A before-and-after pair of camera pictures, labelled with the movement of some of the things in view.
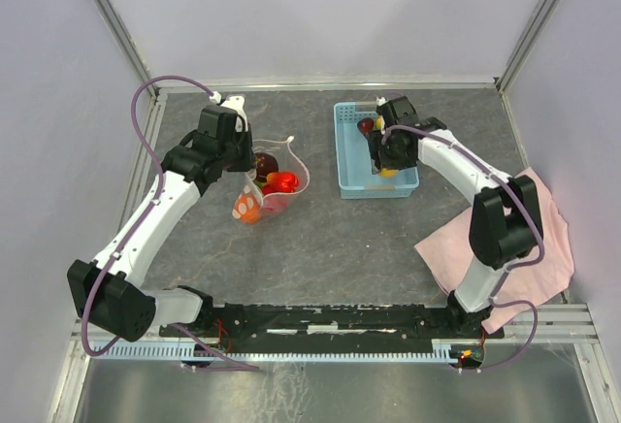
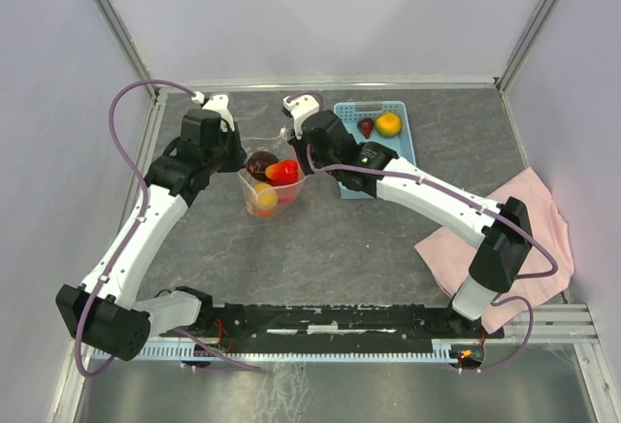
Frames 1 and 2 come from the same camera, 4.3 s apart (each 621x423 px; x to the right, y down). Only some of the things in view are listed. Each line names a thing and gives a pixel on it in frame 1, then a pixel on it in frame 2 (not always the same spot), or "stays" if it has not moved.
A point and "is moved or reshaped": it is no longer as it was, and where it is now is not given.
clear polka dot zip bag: [278, 173] is moved or reshaped
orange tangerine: [249, 208] to [265, 212]
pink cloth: [450, 254] stays
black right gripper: [375, 140] to [299, 146]
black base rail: [335, 321] stays
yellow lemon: [388, 173] is moved or reshaped
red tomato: [275, 203] to [287, 195]
